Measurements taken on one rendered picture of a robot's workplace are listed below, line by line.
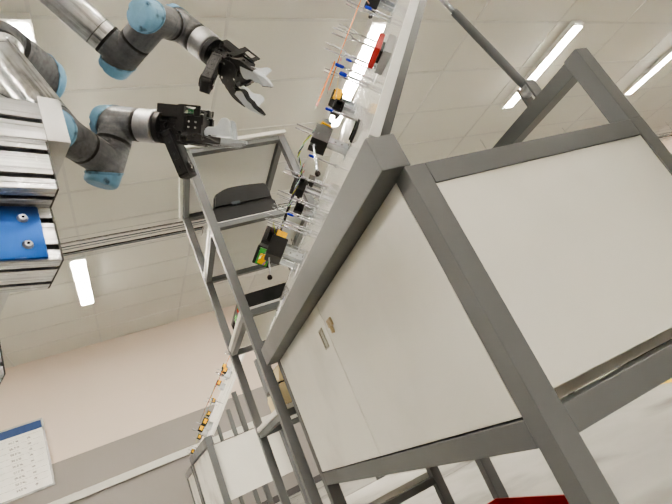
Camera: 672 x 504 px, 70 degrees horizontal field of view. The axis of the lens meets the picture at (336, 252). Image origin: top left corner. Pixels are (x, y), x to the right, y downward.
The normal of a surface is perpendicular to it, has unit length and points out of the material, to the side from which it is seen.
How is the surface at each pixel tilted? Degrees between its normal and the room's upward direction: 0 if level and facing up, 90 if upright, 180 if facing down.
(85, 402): 90
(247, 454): 90
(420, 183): 90
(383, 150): 90
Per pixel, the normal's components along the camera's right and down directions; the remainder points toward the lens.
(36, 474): 0.33, -0.47
